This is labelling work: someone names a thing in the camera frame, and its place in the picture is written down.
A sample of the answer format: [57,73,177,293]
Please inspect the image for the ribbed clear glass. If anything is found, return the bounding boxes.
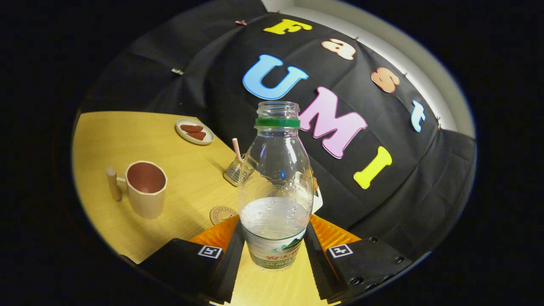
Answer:
[224,153,247,187]

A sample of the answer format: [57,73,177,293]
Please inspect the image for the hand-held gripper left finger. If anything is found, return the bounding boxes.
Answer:
[121,215,246,304]

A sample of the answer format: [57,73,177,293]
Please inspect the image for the white toaster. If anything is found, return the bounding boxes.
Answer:
[312,176,323,214]

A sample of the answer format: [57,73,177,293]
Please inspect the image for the clear plastic bottle green ring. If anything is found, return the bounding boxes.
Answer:
[238,101,315,271]

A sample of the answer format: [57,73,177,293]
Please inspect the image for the black backdrop cloth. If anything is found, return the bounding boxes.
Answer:
[79,0,476,260]

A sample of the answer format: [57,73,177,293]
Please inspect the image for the wooden table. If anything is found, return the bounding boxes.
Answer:
[71,111,340,306]

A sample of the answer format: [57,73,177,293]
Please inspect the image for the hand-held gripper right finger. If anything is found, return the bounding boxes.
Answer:
[303,214,432,304]

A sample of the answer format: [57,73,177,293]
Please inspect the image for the round cork coaster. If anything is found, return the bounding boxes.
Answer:
[209,206,239,226]

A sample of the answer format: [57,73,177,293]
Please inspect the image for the beige cup with wooden handle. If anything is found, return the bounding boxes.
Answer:
[105,161,168,220]

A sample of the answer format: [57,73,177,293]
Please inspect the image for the small white plate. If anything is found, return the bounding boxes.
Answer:
[176,118,215,146]

